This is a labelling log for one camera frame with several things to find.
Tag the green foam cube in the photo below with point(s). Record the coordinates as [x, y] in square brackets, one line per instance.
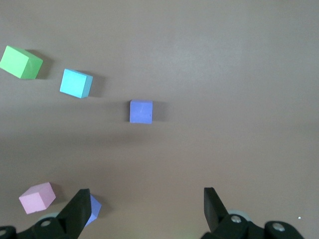
[17, 62]

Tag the cyan foam cube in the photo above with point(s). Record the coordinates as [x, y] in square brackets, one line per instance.
[73, 83]

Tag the purple foam cube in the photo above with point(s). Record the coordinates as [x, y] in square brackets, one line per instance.
[140, 112]
[95, 207]

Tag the pink foam cube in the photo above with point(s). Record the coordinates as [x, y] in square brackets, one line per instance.
[36, 199]

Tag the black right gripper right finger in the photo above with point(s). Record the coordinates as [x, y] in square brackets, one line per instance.
[216, 216]

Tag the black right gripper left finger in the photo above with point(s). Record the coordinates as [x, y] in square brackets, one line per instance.
[72, 219]

